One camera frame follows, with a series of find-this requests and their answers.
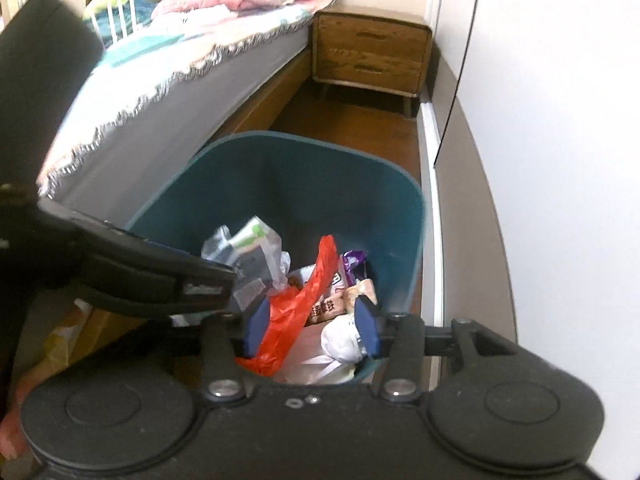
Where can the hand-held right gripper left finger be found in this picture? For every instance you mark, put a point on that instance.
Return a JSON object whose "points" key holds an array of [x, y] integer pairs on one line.
{"points": [[257, 327]]}

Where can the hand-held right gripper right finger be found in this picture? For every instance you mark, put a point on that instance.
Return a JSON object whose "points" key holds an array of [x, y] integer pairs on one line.
{"points": [[367, 327]]}

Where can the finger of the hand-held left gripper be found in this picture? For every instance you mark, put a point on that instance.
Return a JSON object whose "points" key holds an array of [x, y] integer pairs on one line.
{"points": [[150, 295], [150, 255]]}

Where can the beige snack packet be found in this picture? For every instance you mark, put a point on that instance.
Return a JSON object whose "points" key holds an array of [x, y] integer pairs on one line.
{"points": [[332, 307]]}

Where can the red plastic bag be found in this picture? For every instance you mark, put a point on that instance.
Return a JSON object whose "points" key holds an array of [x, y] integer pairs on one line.
{"points": [[300, 305]]}

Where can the purple snack bag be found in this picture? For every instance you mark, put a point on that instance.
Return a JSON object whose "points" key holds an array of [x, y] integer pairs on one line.
{"points": [[354, 265]]}

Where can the clear plastic packet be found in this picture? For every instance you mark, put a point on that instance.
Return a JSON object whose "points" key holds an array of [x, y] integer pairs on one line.
{"points": [[250, 250]]}

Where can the dark teal trash bin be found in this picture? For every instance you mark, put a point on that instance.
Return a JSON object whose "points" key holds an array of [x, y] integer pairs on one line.
{"points": [[310, 190]]}

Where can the person's left hand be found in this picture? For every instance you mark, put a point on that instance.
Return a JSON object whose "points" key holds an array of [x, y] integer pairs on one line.
{"points": [[12, 435]]}

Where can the yellow plastic packet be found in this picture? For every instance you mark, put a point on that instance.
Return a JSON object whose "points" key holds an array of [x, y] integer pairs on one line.
{"points": [[67, 335]]}

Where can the teal quilt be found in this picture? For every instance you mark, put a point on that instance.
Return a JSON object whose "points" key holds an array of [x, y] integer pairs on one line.
{"points": [[115, 22]]}

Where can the bed with patterned cover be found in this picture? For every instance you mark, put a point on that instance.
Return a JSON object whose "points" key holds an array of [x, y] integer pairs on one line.
{"points": [[165, 80]]}

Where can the wooden bed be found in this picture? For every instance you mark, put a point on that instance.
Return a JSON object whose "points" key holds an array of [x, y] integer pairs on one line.
{"points": [[260, 105]]}

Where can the folded pink clothes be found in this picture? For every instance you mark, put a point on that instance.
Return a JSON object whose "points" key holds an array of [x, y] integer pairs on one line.
{"points": [[225, 5]]}

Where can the white wardrobe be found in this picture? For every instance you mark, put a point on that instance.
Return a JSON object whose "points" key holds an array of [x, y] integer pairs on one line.
{"points": [[550, 135]]}

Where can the wooden nightstand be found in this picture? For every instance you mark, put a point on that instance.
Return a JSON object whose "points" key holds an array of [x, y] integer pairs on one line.
{"points": [[370, 55]]}

